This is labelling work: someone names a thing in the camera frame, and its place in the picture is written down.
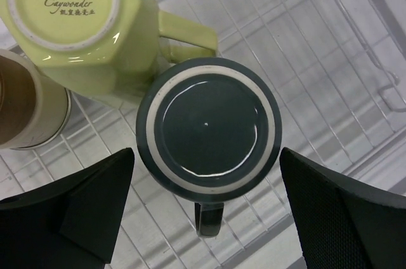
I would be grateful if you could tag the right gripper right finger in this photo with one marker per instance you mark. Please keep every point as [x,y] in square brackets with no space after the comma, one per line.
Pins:
[342,222]

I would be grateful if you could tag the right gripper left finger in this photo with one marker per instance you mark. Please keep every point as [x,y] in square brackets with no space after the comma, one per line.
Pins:
[72,222]

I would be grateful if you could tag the cream and brown cup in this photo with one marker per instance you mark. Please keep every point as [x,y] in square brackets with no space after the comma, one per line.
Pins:
[34,109]

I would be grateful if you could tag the dark teal mug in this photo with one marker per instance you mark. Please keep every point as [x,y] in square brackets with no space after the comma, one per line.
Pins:
[209,130]

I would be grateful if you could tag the light green mug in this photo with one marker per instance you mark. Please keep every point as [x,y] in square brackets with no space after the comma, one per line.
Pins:
[108,50]

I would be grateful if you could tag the flat white wire rack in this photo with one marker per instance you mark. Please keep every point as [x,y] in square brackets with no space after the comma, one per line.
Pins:
[337,71]

